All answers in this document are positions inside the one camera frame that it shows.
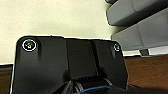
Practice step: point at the grey bin with blue lid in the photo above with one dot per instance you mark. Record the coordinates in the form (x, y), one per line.
(143, 36)

